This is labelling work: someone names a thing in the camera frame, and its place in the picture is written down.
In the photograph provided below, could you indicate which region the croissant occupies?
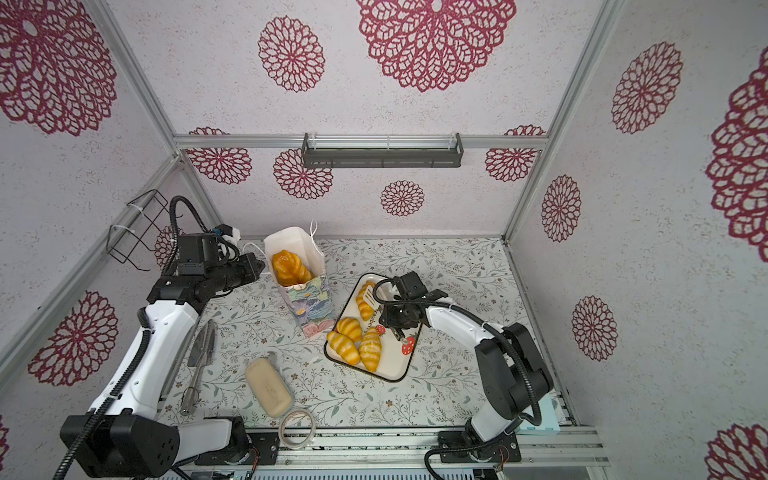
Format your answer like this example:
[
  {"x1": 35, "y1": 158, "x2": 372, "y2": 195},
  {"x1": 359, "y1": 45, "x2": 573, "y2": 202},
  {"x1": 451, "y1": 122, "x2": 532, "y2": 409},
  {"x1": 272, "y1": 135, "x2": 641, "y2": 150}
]
[
  {"x1": 335, "y1": 317, "x2": 363, "y2": 343},
  {"x1": 359, "y1": 328, "x2": 382, "y2": 373},
  {"x1": 356, "y1": 281, "x2": 376, "y2": 321},
  {"x1": 327, "y1": 331, "x2": 361, "y2": 365}
]

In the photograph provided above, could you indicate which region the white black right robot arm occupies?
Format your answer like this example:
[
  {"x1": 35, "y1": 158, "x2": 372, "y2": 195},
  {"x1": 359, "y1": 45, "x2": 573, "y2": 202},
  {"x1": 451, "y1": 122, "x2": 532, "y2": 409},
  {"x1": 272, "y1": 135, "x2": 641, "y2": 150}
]
[{"x1": 370, "y1": 272, "x2": 554, "y2": 478}]

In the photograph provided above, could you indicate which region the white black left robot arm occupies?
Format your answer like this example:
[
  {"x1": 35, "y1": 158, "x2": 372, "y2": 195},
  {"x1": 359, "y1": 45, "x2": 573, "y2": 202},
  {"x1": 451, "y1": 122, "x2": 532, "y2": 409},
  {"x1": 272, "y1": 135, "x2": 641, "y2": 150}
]
[{"x1": 53, "y1": 195, "x2": 265, "y2": 479}]

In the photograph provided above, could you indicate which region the beige oval bread loaf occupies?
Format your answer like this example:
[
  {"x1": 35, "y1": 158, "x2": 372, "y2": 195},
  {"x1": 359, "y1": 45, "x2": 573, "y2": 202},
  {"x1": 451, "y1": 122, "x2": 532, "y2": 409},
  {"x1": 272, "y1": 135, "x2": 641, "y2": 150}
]
[{"x1": 245, "y1": 357, "x2": 293, "y2": 418}]

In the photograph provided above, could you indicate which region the white strawberry tray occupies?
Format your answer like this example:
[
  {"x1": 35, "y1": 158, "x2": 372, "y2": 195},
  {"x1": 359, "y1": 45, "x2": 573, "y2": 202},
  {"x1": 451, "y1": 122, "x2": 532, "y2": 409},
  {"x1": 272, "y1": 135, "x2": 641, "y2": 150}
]
[{"x1": 324, "y1": 273, "x2": 422, "y2": 383}]

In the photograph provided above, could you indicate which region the metal whisk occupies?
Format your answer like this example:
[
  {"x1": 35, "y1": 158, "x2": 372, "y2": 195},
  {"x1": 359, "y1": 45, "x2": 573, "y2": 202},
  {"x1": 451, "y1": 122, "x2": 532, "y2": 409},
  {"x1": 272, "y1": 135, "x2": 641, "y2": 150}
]
[{"x1": 180, "y1": 320, "x2": 217, "y2": 416}]

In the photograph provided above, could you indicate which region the clear tape roll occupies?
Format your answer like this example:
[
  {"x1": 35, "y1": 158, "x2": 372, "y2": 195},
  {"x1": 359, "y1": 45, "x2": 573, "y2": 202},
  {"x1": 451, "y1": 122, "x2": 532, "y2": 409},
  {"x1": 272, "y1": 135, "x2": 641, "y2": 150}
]
[{"x1": 278, "y1": 408, "x2": 317, "y2": 450}]

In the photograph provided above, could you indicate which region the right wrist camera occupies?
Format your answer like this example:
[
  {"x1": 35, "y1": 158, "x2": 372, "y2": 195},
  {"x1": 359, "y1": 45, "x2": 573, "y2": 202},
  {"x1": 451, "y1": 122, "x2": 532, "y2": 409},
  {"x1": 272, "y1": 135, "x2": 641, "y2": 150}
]
[{"x1": 393, "y1": 271, "x2": 429, "y2": 300}]

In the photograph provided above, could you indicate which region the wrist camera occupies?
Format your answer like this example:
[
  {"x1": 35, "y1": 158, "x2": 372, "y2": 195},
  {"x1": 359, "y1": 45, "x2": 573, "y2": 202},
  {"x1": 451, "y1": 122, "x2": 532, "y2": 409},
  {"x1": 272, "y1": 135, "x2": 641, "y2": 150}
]
[
  {"x1": 393, "y1": 271, "x2": 429, "y2": 300},
  {"x1": 177, "y1": 233, "x2": 221, "y2": 276}
]

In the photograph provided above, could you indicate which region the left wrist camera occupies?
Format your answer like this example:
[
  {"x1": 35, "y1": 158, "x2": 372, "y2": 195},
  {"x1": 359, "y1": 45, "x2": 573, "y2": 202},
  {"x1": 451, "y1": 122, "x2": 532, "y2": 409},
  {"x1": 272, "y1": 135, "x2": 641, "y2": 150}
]
[{"x1": 177, "y1": 233, "x2": 221, "y2": 276}]

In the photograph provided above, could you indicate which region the black wire wall holder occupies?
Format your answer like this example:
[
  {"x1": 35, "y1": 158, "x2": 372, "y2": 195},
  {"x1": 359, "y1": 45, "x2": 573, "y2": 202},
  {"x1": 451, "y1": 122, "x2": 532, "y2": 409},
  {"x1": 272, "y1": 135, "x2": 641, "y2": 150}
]
[{"x1": 105, "y1": 189, "x2": 175, "y2": 272}]

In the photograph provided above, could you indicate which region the black wall shelf rack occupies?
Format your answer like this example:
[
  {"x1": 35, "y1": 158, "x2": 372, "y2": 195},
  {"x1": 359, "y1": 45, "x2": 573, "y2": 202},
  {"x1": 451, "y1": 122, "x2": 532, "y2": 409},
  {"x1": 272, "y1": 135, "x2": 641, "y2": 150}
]
[{"x1": 300, "y1": 133, "x2": 465, "y2": 169}]

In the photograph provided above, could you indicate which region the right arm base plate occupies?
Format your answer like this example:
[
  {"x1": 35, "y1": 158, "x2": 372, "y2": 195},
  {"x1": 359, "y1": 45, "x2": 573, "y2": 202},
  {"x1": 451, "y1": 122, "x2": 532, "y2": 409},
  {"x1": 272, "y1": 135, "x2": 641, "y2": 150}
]
[{"x1": 437, "y1": 430, "x2": 522, "y2": 464}]

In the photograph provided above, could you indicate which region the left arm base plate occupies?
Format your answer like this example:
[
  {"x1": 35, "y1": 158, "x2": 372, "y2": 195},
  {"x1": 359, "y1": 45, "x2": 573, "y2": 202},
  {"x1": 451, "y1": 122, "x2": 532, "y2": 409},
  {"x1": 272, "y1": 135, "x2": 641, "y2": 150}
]
[{"x1": 194, "y1": 430, "x2": 280, "y2": 466}]

